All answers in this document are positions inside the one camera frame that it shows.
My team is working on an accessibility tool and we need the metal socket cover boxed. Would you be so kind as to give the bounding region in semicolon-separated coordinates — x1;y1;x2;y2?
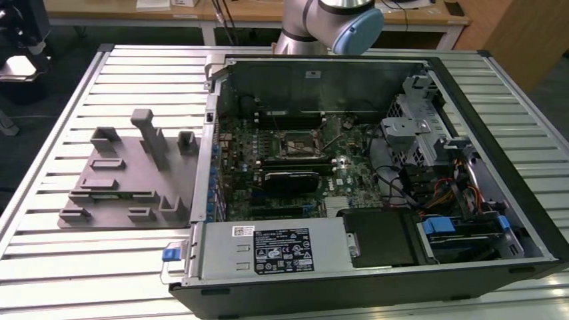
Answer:
311;125;348;153

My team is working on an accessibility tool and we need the CPU socket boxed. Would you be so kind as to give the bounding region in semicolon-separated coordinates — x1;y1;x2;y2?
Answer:
276;129;325;159

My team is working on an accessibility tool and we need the black graphics card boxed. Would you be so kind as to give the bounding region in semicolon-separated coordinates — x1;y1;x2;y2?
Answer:
261;171;320;195

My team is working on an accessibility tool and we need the silver chipset heatsink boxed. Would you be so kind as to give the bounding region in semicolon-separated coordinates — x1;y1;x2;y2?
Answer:
325;196;352;216

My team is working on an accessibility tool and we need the green motherboard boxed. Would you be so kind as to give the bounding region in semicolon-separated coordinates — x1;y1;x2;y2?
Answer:
216;113;388;223

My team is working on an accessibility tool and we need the metal drive cage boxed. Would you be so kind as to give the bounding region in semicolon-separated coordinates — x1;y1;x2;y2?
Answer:
381;75;472;167

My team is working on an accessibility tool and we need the grey power supply unit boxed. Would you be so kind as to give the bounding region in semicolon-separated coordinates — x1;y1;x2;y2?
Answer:
195;221;360;281

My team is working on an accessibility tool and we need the black plastic shroud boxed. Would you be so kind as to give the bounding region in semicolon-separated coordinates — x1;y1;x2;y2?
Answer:
341;207;429;269

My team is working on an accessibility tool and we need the grey parts rack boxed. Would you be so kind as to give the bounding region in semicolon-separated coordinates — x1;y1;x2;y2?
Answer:
57;108;201;230

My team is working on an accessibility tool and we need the hard disk in blue carrier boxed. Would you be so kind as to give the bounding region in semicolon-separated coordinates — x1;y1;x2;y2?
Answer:
420;215;512;265

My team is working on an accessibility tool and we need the black PC case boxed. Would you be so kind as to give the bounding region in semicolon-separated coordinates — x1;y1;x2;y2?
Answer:
167;52;566;320

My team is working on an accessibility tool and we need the wooden desk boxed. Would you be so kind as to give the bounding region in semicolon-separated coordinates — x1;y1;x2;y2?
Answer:
44;0;473;51

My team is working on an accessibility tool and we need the grey metal leg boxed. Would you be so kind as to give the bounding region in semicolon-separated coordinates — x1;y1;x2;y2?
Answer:
0;109;20;137

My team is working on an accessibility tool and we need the wooden cabinet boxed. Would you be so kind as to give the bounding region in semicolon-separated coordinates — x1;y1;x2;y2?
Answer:
453;0;569;96

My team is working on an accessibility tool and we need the black and white machine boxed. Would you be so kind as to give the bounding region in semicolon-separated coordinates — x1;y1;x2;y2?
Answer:
0;0;53;105

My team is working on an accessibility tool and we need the coloured power wire bundle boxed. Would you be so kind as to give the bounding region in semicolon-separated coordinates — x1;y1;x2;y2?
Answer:
417;176;485;214

